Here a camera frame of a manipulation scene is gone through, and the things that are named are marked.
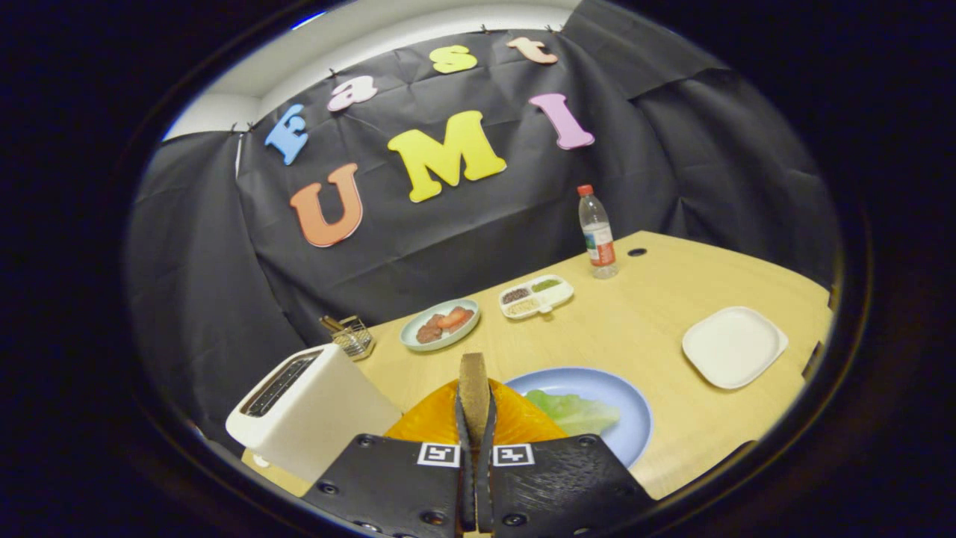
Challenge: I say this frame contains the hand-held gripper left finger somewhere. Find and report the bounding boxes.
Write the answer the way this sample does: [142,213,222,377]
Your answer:
[302,377,477,538]

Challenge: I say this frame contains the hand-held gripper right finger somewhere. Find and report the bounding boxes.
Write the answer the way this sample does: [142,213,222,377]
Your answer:
[476,377,658,538]

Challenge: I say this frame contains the brown bread slice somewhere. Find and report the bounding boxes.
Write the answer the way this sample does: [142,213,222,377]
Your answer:
[458,352,491,449]

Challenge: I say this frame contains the green lettuce leaf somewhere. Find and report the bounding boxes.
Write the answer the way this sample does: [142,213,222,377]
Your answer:
[523,389,621,437]

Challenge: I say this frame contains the blue round plate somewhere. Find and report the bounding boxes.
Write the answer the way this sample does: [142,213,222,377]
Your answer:
[504,366,654,469]

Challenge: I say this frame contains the pale green plate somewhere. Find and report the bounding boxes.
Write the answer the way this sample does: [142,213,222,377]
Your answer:
[399,298,481,353]

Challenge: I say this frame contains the white toaster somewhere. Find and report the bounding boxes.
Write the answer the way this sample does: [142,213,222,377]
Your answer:
[226,343,403,483]

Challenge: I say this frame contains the white divided condiment tray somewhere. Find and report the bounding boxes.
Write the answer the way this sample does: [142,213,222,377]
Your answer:
[498,274,575,321]

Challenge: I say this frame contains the black backdrop cloth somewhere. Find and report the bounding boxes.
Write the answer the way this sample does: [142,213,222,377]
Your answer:
[123,0,841,449]

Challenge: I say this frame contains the clear plastic water bottle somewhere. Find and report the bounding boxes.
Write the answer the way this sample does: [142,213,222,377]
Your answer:
[576,184,619,280]

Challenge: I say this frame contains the white square plate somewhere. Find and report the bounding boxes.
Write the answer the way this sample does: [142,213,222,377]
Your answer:
[681,306,789,391]

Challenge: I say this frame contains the metal wire basket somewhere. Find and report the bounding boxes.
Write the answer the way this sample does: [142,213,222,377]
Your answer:
[320,314,376,362]

